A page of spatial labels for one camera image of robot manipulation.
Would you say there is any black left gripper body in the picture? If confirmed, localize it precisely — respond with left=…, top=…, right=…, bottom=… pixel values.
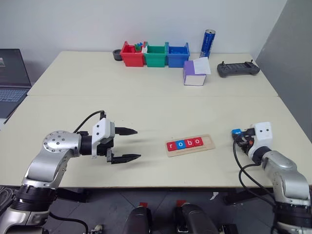
left=96, top=121, right=116, bottom=158

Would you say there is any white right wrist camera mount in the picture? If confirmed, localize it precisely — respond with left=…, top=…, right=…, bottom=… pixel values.
left=246, top=121, right=273, bottom=158

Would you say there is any purple white tissue box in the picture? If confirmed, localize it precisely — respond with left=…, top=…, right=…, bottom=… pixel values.
left=183, top=60, right=207, bottom=86

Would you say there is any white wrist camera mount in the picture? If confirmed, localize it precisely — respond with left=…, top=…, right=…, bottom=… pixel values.
left=246, top=121, right=273, bottom=158
left=90, top=118, right=112, bottom=159

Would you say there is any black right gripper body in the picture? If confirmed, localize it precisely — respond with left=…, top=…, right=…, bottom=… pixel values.
left=240, top=127, right=256, bottom=154

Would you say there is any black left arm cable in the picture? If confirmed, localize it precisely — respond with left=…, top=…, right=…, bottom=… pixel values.
left=73, top=110, right=107, bottom=134

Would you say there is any grey laptop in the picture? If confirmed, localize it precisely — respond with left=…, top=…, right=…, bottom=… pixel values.
left=0, top=48, right=32, bottom=125

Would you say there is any dark rounded shape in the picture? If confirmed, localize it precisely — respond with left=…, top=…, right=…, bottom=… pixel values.
left=173, top=203, right=220, bottom=234
left=121, top=206, right=153, bottom=234

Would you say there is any blue storage bin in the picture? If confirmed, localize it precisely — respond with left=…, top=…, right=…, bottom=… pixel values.
left=165, top=41, right=190, bottom=68

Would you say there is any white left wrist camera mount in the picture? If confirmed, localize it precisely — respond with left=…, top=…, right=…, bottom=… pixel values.
left=90, top=118, right=112, bottom=159

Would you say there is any white tissue sheet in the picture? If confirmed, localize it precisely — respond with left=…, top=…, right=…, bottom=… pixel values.
left=193, top=57, right=212, bottom=75

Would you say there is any wooden letter tray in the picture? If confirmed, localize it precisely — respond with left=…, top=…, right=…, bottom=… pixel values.
left=165, top=134, right=216, bottom=158

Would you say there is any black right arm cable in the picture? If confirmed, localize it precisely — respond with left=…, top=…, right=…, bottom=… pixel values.
left=233, top=137, right=278, bottom=208

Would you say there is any green storage bin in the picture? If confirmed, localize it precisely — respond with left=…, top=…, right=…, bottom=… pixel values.
left=143, top=41, right=169, bottom=68

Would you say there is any red storage bin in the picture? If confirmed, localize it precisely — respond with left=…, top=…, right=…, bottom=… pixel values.
left=121, top=40, right=147, bottom=67

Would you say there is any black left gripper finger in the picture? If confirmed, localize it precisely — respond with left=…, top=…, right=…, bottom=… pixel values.
left=114, top=126, right=139, bottom=137
left=106, top=149, right=142, bottom=165

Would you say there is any black handheld controller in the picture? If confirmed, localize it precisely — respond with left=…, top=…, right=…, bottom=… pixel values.
left=216, top=59, right=261, bottom=78

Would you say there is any black floor cable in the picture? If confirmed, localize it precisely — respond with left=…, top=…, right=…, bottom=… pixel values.
left=48, top=212, right=90, bottom=234

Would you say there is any black cable bundle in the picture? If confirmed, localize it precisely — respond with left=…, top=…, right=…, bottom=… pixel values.
left=0, top=186, right=18, bottom=215

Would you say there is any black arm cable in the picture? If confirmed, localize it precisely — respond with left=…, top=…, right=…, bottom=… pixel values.
left=233, top=137, right=278, bottom=208
left=73, top=110, right=107, bottom=134

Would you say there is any blue drink can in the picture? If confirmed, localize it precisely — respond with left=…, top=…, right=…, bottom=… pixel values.
left=199, top=29, right=216, bottom=59

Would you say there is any black table base bar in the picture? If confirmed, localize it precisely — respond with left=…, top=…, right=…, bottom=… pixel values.
left=48, top=189, right=92, bottom=203
left=223, top=189, right=276, bottom=205

